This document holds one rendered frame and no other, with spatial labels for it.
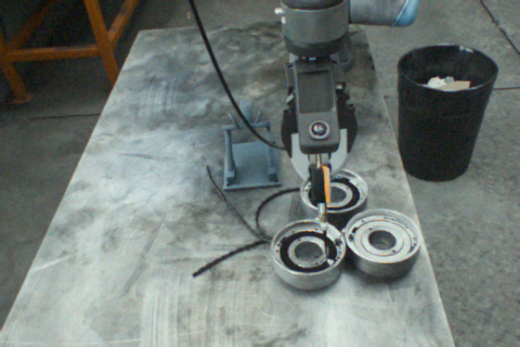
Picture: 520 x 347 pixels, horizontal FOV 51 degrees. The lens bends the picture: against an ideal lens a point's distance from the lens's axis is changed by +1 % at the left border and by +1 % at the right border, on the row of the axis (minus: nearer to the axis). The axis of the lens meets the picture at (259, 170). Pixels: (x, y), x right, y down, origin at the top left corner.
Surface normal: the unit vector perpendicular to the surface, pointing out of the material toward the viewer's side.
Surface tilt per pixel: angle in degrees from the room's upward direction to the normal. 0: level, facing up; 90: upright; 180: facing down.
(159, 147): 0
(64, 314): 0
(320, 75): 31
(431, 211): 0
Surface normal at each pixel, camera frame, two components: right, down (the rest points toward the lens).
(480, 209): -0.09, -0.77
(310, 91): -0.07, -0.33
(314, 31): -0.09, 0.64
